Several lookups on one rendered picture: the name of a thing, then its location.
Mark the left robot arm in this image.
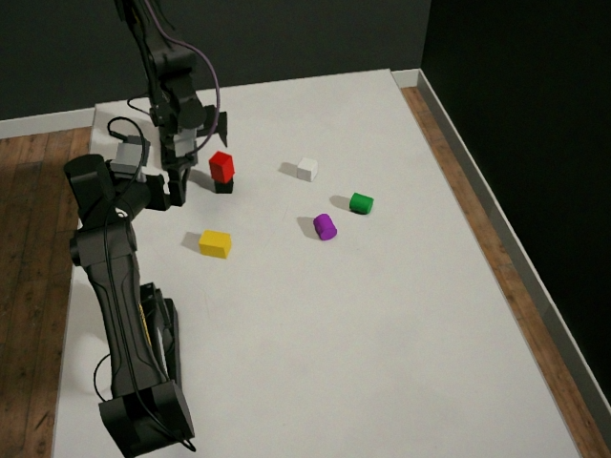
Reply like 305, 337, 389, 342
114, 0, 207, 169

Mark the purple cylinder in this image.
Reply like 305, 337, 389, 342
313, 214, 337, 240

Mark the white cube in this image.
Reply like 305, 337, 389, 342
297, 157, 318, 181

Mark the yellow block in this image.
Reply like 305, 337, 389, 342
199, 230, 232, 259

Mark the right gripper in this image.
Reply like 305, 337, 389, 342
105, 142, 191, 222

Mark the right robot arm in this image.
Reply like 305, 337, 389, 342
63, 154, 195, 458

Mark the red rectangular block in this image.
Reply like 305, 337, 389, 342
208, 151, 235, 184

